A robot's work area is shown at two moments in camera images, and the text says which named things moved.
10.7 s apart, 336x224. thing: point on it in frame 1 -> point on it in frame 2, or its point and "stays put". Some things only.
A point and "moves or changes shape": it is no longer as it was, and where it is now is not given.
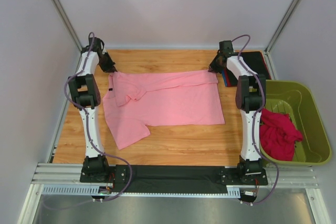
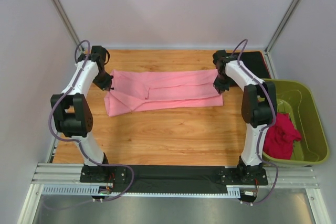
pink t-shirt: (134, 100) moves or changes shape
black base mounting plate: (167, 179) stays put
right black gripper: (216, 63) -> (221, 84)
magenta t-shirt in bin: (278, 135) stays put
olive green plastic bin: (296, 98) stays put
